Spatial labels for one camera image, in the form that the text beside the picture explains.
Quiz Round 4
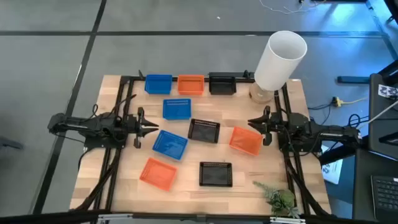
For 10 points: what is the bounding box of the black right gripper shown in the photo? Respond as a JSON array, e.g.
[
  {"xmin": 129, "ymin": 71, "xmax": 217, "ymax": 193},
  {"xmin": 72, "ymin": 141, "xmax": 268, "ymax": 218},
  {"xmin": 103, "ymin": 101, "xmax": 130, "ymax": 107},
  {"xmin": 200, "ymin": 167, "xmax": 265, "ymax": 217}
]
[{"xmin": 247, "ymin": 105, "xmax": 282, "ymax": 147}]

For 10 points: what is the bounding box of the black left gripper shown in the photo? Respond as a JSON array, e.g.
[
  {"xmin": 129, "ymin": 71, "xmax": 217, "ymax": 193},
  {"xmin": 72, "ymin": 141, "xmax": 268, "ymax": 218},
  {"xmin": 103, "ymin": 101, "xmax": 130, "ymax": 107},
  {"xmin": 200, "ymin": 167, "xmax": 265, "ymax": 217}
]
[{"xmin": 123, "ymin": 106, "xmax": 160, "ymax": 149}]

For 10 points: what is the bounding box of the orange plastic basket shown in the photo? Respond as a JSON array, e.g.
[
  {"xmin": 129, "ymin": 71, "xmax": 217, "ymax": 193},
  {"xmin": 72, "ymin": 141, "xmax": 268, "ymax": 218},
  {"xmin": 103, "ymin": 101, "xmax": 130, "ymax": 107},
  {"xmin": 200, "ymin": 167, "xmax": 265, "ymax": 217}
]
[
  {"xmin": 139, "ymin": 157, "xmax": 178, "ymax": 192},
  {"xmin": 177, "ymin": 74, "xmax": 205, "ymax": 96},
  {"xmin": 228, "ymin": 126, "xmax": 264, "ymax": 157}
]

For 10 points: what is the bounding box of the blue plastic basket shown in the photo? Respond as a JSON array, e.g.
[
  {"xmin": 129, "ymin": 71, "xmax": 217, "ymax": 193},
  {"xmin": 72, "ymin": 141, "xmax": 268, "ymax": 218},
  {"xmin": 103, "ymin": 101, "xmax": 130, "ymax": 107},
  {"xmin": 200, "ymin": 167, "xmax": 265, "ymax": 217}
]
[
  {"xmin": 162, "ymin": 98, "xmax": 192, "ymax": 121},
  {"xmin": 144, "ymin": 73, "xmax": 174, "ymax": 95},
  {"xmin": 152, "ymin": 129, "xmax": 189, "ymax": 162}
]

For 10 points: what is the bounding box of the black plastic basket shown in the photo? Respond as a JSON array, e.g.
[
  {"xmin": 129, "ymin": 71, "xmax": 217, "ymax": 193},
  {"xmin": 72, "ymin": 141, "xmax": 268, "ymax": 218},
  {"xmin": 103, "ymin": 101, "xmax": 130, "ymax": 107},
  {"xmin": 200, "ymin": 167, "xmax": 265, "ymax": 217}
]
[
  {"xmin": 198, "ymin": 161, "xmax": 234, "ymax": 188},
  {"xmin": 187, "ymin": 118, "xmax": 221, "ymax": 144},
  {"xmin": 208, "ymin": 72, "xmax": 238, "ymax": 96}
]

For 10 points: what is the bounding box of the small green artificial plant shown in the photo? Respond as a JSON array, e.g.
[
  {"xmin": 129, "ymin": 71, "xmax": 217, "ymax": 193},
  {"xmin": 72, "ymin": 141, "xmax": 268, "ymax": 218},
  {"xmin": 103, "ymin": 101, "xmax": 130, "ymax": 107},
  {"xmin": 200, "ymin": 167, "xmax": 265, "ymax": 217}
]
[{"xmin": 252, "ymin": 180, "xmax": 302, "ymax": 220}]

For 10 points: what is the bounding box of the long black desk leg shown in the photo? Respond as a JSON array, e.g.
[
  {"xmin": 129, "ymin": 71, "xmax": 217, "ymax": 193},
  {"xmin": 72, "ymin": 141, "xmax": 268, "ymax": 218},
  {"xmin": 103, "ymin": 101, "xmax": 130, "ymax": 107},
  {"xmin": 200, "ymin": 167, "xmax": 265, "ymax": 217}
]
[{"xmin": 319, "ymin": 136, "xmax": 371, "ymax": 166}]

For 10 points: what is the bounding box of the white printed paper sheet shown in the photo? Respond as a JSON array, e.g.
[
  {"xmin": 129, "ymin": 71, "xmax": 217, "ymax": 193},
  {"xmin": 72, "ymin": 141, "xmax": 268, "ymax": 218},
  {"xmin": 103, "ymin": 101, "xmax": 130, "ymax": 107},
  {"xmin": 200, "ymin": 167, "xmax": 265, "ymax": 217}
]
[{"xmin": 321, "ymin": 145, "xmax": 344, "ymax": 185}]

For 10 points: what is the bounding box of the black metal beam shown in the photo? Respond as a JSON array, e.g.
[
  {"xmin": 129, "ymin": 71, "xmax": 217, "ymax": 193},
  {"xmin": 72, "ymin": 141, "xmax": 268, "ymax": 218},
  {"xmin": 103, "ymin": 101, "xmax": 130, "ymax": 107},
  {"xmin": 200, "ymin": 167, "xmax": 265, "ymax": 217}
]
[{"xmin": 0, "ymin": 208, "xmax": 398, "ymax": 224}]

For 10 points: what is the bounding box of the short black desk foot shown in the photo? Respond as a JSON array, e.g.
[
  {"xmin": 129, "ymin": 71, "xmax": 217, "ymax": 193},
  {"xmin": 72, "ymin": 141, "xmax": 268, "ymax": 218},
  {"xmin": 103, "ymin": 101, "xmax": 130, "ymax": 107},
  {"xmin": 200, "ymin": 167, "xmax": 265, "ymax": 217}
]
[{"xmin": 337, "ymin": 75, "xmax": 371, "ymax": 85}]

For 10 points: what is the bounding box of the tall black desk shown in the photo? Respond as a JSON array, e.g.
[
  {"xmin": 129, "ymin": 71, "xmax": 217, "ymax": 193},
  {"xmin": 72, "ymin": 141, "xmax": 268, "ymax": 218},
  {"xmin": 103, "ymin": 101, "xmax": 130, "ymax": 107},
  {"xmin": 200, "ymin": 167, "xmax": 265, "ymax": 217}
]
[{"xmin": 368, "ymin": 58, "xmax": 398, "ymax": 161}]

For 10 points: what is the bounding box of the low black desk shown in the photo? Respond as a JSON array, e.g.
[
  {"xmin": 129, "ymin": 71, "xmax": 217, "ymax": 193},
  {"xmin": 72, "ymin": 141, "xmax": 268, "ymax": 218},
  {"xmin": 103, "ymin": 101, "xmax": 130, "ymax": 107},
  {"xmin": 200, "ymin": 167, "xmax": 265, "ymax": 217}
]
[{"xmin": 352, "ymin": 148, "xmax": 398, "ymax": 223}]

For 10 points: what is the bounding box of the printed marker sheet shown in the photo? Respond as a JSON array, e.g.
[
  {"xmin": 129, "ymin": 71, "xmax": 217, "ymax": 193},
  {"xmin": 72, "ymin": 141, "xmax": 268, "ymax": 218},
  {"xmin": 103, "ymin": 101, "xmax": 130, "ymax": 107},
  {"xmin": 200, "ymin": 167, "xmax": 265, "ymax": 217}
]
[{"xmin": 377, "ymin": 83, "xmax": 398, "ymax": 99}]

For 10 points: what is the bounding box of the dark chair foot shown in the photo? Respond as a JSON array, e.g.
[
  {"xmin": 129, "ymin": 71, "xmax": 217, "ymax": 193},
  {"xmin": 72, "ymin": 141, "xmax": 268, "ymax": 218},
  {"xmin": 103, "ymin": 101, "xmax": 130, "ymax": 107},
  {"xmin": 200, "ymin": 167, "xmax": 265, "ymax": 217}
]
[{"xmin": 0, "ymin": 136, "xmax": 25, "ymax": 151}]

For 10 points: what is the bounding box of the black keyboard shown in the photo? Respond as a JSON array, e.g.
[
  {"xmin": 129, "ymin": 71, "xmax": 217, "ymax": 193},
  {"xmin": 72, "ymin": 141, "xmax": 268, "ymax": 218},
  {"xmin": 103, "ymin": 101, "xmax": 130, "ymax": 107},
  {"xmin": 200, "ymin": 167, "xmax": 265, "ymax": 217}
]
[{"xmin": 370, "ymin": 174, "xmax": 398, "ymax": 221}]

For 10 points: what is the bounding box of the black aluminium table frame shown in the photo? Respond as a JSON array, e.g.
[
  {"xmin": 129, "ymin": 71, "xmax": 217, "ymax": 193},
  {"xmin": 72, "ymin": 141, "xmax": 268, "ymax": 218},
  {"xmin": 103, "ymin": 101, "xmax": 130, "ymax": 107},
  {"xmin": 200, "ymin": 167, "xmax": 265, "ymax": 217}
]
[{"xmin": 70, "ymin": 70, "xmax": 332, "ymax": 218}]

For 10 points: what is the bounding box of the yellow power plug with cord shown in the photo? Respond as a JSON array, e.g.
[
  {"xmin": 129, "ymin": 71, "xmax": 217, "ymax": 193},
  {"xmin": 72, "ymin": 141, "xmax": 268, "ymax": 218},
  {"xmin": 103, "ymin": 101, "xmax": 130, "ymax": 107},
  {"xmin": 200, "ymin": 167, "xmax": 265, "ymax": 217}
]
[{"xmin": 331, "ymin": 96, "xmax": 369, "ymax": 108}]

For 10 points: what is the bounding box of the black cable bundle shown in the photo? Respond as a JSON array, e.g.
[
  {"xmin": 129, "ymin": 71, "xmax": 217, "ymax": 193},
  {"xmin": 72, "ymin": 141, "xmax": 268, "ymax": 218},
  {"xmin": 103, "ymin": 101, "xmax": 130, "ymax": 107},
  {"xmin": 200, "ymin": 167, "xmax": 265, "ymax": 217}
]
[
  {"xmin": 70, "ymin": 148, "xmax": 123, "ymax": 212},
  {"xmin": 285, "ymin": 154, "xmax": 331, "ymax": 217}
]

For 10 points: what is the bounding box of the silver metal bracket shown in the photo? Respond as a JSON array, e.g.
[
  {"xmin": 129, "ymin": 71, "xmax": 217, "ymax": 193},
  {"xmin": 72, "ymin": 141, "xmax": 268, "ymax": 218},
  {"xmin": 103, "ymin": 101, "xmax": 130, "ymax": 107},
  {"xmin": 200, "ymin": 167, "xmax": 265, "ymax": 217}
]
[
  {"xmin": 269, "ymin": 217, "xmax": 307, "ymax": 224},
  {"xmin": 97, "ymin": 213, "xmax": 134, "ymax": 224}
]

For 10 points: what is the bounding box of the white floor cable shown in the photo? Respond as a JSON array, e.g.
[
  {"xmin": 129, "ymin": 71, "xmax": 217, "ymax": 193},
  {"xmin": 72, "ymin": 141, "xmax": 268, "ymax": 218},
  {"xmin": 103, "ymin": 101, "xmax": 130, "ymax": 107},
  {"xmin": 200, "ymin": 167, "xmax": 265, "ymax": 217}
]
[{"xmin": 257, "ymin": 0, "xmax": 327, "ymax": 15}]

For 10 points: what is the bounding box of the white slanted cable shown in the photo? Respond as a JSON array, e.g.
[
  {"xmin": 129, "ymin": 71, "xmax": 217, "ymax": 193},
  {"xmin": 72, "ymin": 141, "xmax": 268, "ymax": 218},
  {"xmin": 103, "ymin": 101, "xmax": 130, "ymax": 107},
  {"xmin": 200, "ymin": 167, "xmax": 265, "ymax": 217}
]
[{"xmin": 343, "ymin": 100, "xmax": 398, "ymax": 138}]

